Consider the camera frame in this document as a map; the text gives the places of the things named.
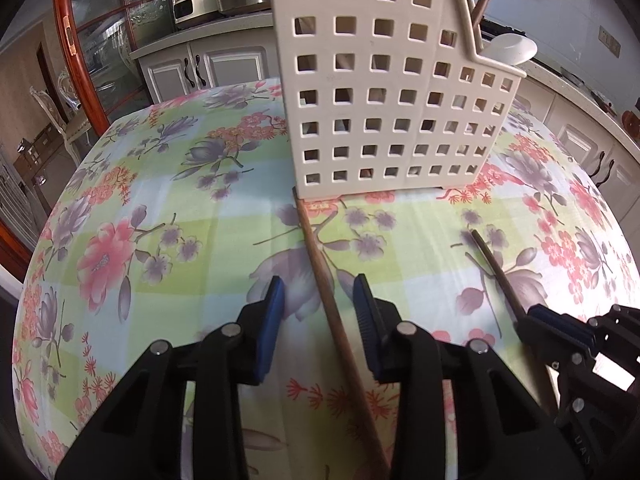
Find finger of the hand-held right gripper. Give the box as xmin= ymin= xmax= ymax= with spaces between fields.
xmin=514 ymin=317 xmax=601 ymax=411
xmin=525 ymin=304 xmax=640 ymax=361

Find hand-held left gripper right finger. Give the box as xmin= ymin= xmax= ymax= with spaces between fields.
xmin=352 ymin=274 xmax=586 ymax=480

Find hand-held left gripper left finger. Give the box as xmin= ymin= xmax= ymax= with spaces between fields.
xmin=55 ymin=276 xmax=287 ymax=480

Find cream plastic utensil basket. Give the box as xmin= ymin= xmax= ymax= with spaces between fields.
xmin=262 ymin=0 xmax=528 ymax=200

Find white ceramic spoon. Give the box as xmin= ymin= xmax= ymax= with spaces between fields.
xmin=482 ymin=32 xmax=538 ymax=67

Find floral tablecloth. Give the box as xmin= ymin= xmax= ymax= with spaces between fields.
xmin=12 ymin=77 xmax=631 ymax=480

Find white base cabinets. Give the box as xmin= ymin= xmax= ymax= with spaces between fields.
xmin=136 ymin=40 xmax=640 ymax=206

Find white dining chair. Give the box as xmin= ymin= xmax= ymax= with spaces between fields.
xmin=29 ymin=72 xmax=93 ymax=166

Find cardboard boxes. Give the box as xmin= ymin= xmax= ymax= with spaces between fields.
xmin=14 ymin=125 xmax=56 ymax=183

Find light kitchen counter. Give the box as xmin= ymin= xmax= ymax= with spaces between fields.
xmin=130 ymin=7 xmax=640 ymax=151

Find white kitchen appliance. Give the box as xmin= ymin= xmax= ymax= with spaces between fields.
xmin=172 ymin=0 xmax=222 ymax=30

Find red wooden sliding door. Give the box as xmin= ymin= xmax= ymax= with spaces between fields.
xmin=0 ymin=0 xmax=173 ymax=283

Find small wall socket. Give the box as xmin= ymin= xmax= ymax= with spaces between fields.
xmin=599 ymin=26 xmax=622 ymax=59

